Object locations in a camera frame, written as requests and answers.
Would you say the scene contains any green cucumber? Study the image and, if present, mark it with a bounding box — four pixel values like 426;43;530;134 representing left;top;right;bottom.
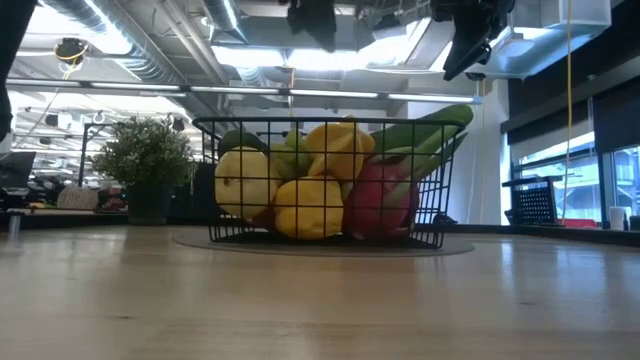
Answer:
370;103;475;151

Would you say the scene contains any yellow ridged fruit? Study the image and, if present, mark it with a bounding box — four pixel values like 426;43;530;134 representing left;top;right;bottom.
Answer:
305;121;377;182

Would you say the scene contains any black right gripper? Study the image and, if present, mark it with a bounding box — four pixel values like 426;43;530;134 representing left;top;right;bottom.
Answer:
430;0;516;81

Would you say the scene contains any round grey mat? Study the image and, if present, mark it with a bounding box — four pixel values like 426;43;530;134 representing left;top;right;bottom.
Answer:
172;232;476;259

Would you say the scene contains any white cup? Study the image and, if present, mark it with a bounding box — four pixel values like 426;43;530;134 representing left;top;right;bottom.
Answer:
609;205;627;232

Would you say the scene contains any yellow pear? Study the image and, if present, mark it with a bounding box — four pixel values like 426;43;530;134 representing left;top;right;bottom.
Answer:
213;147;282;221

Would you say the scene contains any pink dragon fruit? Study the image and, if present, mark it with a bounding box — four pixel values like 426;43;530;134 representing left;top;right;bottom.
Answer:
341;132;470;241

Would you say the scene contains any black perforated bin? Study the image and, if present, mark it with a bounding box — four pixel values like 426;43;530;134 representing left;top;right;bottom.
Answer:
502;174;565;227

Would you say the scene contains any yellow hanging cable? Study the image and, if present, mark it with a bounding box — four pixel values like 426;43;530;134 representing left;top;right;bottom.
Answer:
562;0;574;224

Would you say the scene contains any black monitor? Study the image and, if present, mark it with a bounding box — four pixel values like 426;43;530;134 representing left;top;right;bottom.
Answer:
0;151;37;190

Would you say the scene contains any red grape bunch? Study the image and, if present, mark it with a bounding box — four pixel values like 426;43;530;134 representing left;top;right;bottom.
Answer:
251;206;277;232

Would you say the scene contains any black wire basket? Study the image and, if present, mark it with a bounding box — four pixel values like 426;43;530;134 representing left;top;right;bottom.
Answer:
192;116;466;250

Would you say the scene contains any long linear ceiling light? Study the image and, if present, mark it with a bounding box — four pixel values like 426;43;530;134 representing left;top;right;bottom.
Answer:
4;77;485;105

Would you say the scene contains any red flat object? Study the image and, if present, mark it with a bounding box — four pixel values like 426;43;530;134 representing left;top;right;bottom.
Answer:
559;217;600;229

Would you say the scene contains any white woven object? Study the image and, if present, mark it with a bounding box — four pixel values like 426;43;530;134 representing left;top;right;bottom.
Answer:
56;185;100;211

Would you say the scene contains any green grape bunch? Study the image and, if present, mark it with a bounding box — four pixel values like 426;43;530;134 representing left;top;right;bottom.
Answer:
269;128;315;181

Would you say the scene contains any small potted green plant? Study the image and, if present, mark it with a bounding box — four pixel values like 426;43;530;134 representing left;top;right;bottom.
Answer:
91;117;199;226

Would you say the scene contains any black ceiling dome device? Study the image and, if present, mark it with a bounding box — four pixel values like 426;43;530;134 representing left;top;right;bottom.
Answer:
53;37;90;65

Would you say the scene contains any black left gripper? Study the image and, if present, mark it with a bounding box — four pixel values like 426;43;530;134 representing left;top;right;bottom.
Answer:
287;0;337;54

